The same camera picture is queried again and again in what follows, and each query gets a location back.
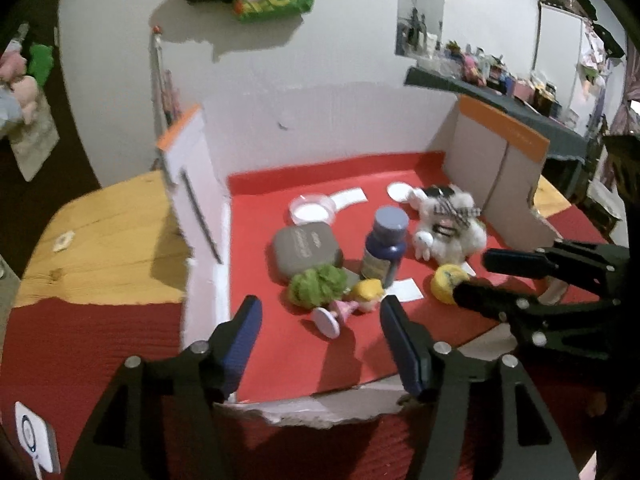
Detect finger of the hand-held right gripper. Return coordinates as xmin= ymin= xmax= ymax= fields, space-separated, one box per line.
xmin=455 ymin=282 xmax=621 ymax=358
xmin=484 ymin=241 xmax=628 ymax=288

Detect orange cardboard box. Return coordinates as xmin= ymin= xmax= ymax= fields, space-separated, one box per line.
xmin=156 ymin=82 xmax=563 ymax=428

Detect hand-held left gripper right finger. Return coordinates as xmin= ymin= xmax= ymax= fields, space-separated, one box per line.
xmin=380 ymin=296 xmax=581 ymax=480

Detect white plush rabbit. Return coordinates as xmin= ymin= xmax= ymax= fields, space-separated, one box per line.
xmin=412 ymin=185 xmax=488 ymax=266

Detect pink pole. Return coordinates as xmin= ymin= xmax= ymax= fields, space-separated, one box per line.
xmin=162 ymin=70 xmax=181 ymax=126

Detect dark wooden door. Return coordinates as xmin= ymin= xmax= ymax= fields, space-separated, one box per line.
xmin=0 ymin=0 xmax=101 ymax=271

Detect broom handle with red cap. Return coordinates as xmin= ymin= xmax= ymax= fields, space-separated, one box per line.
xmin=150 ymin=25 xmax=171 ymax=131

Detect pink doll figurine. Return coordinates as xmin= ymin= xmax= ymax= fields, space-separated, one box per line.
xmin=312 ymin=280 xmax=386 ymax=342

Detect side table with dark cloth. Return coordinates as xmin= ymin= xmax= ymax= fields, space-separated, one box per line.
xmin=405 ymin=66 xmax=591 ymax=161

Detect dark blue bottle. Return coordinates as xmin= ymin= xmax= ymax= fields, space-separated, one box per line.
xmin=362 ymin=207 xmax=408 ymax=283

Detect row of bottles and jars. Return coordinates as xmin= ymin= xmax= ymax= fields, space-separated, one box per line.
xmin=415 ymin=40 xmax=576 ymax=126

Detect pink plush toy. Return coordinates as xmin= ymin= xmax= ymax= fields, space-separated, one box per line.
xmin=0 ymin=50 xmax=28 ymax=83

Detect yellow plush ball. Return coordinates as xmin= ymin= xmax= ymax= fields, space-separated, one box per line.
xmin=430 ymin=264 xmax=476 ymax=306

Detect curved white paper strip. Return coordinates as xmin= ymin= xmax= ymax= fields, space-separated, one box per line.
xmin=330 ymin=187 xmax=366 ymax=221

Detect wall mirror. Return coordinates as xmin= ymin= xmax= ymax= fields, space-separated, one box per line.
xmin=395 ymin=0 xmax=446 ymax=58

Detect white cabinet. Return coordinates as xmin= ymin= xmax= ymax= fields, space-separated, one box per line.
xmin=532 ymin=0 xmax=601 ymax=126

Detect white paper label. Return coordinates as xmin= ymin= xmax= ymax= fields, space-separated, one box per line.
xmin=387 ymin=280 xmax=422 ymax=303

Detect dark hanging clothes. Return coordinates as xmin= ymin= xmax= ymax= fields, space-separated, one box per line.
xmin=565 ymin=0 xmax=626 ymax=58

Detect white roll with black band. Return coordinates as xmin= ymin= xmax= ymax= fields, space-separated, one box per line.
xmin=410 ymin=185 xmax=461 ymax=211

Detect peach plush toy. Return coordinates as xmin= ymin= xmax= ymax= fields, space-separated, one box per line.
xmin=12 ymin=77 xmax=43 ymax=123

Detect clear round container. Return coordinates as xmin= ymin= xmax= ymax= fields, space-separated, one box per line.
xmin=289 ymin=194 xmax=337 ymax=227

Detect small green pompom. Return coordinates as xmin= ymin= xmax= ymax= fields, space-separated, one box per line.
xmin=289 ymin=265 xmax=351 ymax=308

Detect grey rounded case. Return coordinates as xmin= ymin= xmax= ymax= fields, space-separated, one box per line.
xmin=271 ymin=225 xmax=345 ymax=283

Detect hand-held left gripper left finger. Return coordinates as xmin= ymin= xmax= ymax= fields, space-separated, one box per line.
xmin=65 ymin=296 xmax=263 ymax=480

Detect red knitted mat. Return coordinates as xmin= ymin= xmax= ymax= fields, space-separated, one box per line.
xmin=0 ymin=200 xmax=621 ymax=480

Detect green plush leaf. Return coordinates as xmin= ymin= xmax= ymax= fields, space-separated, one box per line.
xmin=27 ymin=42 xmax=55 ymax=86

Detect white charger device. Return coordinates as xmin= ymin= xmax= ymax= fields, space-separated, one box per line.
xmin=14 ymin=401 xmax=61 ymax=473

